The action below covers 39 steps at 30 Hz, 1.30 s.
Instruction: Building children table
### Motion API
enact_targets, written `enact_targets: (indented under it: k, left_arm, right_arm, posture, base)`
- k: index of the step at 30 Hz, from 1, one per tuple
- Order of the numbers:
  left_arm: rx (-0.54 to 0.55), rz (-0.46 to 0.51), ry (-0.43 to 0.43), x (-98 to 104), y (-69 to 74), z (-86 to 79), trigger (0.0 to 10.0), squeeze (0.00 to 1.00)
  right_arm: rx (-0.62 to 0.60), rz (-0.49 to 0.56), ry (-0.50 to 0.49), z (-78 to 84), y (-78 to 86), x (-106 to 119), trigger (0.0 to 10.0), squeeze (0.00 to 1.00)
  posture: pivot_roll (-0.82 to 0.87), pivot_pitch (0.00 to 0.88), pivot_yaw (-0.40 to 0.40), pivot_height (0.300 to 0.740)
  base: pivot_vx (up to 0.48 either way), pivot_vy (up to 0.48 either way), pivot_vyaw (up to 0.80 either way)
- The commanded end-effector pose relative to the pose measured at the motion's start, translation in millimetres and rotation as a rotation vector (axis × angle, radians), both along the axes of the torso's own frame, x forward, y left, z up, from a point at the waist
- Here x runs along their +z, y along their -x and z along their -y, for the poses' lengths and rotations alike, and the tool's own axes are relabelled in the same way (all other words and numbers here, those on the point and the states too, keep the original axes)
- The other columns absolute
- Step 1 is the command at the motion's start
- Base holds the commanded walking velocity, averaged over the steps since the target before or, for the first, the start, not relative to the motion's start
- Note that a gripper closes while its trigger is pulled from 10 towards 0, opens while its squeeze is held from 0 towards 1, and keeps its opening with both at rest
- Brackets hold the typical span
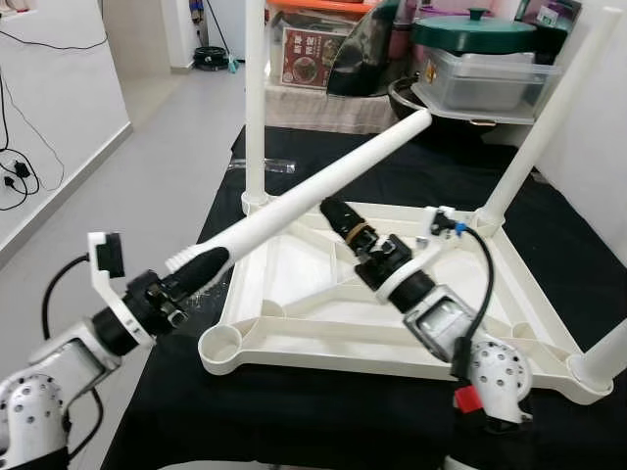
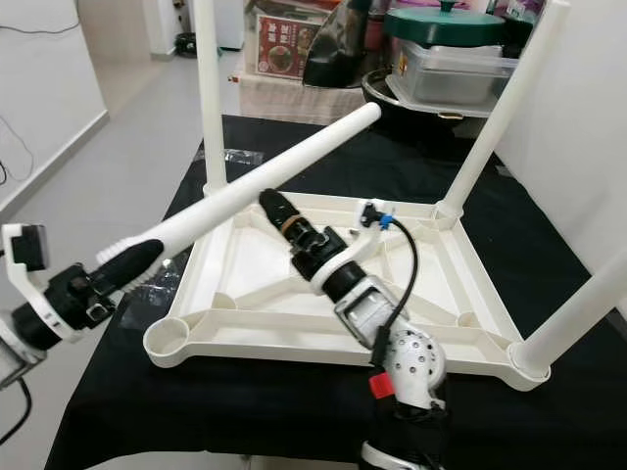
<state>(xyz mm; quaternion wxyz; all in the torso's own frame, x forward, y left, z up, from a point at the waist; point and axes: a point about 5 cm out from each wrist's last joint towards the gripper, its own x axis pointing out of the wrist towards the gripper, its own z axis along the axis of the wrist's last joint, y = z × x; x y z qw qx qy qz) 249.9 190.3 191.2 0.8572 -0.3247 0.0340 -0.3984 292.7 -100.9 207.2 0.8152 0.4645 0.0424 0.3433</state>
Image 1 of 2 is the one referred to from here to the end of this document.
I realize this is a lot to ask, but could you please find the white fridge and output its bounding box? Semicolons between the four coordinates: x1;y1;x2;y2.
201;0;246;65

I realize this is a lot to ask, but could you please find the beige cloth covered shelf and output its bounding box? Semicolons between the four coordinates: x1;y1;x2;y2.
266;86;398;136

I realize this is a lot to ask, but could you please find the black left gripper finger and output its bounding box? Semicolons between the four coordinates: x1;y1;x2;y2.
174;247;232;293

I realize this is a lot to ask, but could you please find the mop with blue head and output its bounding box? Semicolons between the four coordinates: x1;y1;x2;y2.
211;0;241;74

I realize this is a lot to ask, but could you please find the clear plastic storage bin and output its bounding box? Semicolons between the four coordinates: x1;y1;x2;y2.
411;49;561;123

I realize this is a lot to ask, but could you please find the white plastic children table top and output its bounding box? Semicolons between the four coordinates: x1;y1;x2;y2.
198;191;613;405

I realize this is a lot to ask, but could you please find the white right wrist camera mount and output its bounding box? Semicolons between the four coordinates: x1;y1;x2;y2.
377;206;461;305

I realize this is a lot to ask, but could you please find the orange bin lid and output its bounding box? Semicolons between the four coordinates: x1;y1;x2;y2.
266;0;378;16

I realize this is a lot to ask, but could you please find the red printed cardboard box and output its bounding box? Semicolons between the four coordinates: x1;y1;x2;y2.
279;27;346;89

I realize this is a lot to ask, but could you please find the black wall cable with charger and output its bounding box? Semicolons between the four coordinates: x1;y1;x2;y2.
0;24;109;212

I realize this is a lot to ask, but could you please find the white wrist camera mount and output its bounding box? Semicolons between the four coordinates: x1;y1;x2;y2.
86;231;158;346
377;206;461;305

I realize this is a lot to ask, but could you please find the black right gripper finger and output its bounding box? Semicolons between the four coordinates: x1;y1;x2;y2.
321;199;378;254

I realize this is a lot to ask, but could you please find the purple printed box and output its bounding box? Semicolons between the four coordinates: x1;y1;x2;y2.
519;0;579;60

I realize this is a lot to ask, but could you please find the clear tape strip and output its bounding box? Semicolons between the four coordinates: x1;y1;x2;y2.
227;157;295;175

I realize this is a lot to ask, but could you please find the black plastic bag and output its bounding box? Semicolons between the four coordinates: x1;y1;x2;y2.
326;5;403;99

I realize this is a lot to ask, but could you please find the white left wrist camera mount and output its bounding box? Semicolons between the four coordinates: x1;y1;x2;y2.
86;231;158;346

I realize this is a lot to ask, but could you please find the clear tape cross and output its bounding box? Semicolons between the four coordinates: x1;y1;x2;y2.
181;284;231;324

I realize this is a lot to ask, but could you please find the black round robot vacuum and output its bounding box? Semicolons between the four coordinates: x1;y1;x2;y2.
194;47;231;71

